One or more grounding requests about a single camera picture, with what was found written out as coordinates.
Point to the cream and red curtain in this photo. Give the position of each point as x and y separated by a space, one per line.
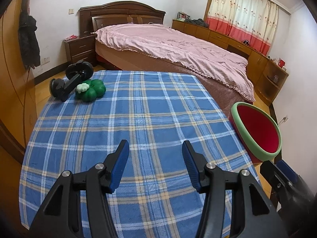
240 10

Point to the wooden corner shelf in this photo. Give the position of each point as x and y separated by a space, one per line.
270 79

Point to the low wall socket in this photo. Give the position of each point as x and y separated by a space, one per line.
285 119

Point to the black suction cup mount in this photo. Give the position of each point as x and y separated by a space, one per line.
71 81

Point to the white wall socket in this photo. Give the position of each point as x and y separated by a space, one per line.
46 60

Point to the pink blanket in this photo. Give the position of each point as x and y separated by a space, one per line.
173 47

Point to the blue plaid tablecloth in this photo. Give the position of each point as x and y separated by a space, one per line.
148 119

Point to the small black and red object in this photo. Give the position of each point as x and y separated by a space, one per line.
246 42

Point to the black jacket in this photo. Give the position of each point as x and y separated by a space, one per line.
28 42

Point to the wooden wardrobe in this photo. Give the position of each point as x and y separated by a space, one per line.
12 79

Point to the red bowl with green rim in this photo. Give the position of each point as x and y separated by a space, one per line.
260 131

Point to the dark wooden nightstand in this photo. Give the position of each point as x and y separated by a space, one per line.
81 48

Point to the dark wooden bed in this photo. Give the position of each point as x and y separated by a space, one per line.
118 11

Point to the dark clothes pile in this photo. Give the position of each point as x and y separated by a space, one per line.
197 22

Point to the red cup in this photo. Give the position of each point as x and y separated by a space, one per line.
281 62

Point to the long wooden cabinet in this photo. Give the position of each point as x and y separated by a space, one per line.
218 36

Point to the red items on nightstand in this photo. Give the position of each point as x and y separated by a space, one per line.
71 37

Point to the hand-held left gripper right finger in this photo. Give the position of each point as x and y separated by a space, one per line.
192 163

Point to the green clover-shaped container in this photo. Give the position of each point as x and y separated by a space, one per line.
95 90

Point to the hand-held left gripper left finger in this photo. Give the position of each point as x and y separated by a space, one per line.
118 163

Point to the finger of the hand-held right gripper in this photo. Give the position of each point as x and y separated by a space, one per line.
272 172
287 169

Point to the row of books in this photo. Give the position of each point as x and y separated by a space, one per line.
182 15

